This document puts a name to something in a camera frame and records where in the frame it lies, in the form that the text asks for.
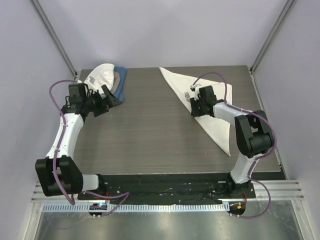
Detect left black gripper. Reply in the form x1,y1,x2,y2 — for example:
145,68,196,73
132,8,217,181
83,85,121,117

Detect ornate silver fork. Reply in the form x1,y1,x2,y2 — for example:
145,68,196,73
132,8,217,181
184,91,193,100

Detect white cloth napkin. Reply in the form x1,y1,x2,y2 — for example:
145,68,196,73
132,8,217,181
159,67,232,156

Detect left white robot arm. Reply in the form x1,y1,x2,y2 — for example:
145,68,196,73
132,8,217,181
35,81,122,202

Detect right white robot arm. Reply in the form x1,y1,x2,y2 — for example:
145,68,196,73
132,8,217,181
184,85,276,198

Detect blue checkered cloth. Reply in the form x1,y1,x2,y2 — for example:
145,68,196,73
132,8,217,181
113,66,127,102

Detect grey cloth in pile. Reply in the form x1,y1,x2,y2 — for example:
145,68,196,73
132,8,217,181
110,71,121,94

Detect white folded cloth on pile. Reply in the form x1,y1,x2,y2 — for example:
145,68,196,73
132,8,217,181
84,63,115,96

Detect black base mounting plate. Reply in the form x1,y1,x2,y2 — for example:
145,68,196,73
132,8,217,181
77,173,257,205

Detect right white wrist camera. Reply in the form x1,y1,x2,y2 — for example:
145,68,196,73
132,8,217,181
190,83,201,101

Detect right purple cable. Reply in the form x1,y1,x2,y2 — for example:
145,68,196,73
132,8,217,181
191,71,278,220

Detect purple cable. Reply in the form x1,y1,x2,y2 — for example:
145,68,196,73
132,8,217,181
191,71,278,220
49,79,131,217

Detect left aluminium frame post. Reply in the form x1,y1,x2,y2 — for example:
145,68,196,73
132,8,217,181
29,0,77,79

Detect aluminium frame post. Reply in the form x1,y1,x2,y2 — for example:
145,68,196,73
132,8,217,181
250,0,297,74
29,0,77,79

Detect white slotted cable duct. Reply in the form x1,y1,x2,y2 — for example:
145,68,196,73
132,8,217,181
42,202,230,213

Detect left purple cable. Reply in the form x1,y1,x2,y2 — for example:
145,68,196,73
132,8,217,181
49,79,131,217

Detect right aluminium frame post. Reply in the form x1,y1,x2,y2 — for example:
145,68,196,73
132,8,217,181
250,0,297,74

